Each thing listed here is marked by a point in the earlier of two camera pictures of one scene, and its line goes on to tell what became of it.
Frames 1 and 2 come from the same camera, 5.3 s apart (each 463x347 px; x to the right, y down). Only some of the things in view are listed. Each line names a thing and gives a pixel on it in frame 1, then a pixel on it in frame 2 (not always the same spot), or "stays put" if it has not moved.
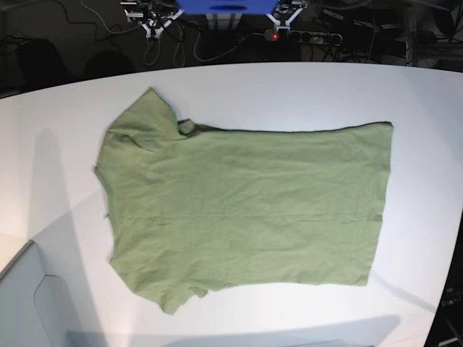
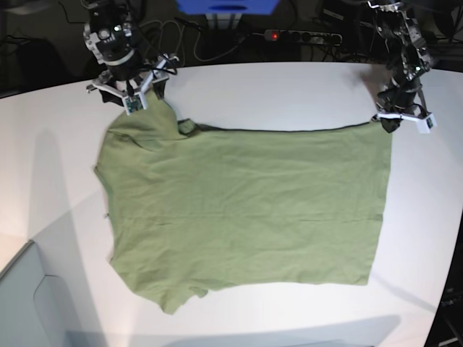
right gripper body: [153, 23] to [126, 71]
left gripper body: [281, 23] to [402, 99]
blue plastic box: [221, 7] stays put
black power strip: [304, 37] stays put
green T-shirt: [194, 210] stays put
